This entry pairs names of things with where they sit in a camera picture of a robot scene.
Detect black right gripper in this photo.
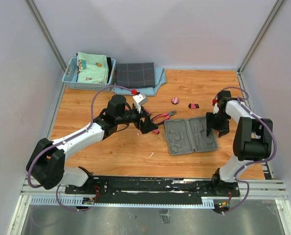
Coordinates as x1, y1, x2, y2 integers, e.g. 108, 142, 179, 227
206, 111, 230, 138

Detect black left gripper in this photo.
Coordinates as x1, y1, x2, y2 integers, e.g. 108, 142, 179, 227
116, 103, 158, 134

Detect pink screwdriver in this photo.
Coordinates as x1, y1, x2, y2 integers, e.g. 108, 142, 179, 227
152, 129, 160, 134

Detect pink black pliers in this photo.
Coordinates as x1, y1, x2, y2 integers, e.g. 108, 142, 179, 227
151, 110, 177, 123

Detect grey plastic tool case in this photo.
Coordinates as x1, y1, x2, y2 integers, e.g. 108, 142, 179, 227
164, 116, 219, 156

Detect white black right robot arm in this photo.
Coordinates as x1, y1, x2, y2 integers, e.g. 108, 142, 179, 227
206, 87, 277, 196

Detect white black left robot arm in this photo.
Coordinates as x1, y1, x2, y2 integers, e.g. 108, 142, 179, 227
26, 94, 158, 194

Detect pink hex key set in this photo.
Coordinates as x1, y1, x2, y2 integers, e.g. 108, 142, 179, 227
188, 103, 199, 109

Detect light blue folded cloth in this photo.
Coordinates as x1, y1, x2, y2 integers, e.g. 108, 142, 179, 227
111, 67, 167, 96

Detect dark grey checked cloth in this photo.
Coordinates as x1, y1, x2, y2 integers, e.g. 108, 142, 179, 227
115, 63, 155, 88

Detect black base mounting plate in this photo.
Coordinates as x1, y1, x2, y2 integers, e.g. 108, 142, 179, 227
65, 176, 240, 206

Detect black cloth in basket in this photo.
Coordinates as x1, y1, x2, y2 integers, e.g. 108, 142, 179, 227
107, 57, 112, 83

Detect mint patterned cloth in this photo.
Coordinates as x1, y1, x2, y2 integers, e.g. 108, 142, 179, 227
77, 52, 109, 84

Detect blue plastic basket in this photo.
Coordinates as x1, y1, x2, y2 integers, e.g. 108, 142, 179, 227
62, 57, 116, 91

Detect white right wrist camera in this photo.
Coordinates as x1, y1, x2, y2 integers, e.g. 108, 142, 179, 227
212, 99, 219, 114

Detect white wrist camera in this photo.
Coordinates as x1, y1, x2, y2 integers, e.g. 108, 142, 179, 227
212, 99, 219, 114
133, 94, 148, 114

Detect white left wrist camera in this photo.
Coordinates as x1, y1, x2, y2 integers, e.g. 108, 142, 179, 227
133, 94, 148, 114

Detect aluminium frame rail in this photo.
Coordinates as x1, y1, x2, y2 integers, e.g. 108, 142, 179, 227
21, 176, 287, 199

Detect blue slotted cable duct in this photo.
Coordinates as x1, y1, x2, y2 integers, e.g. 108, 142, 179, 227
30, 196, 215, 209

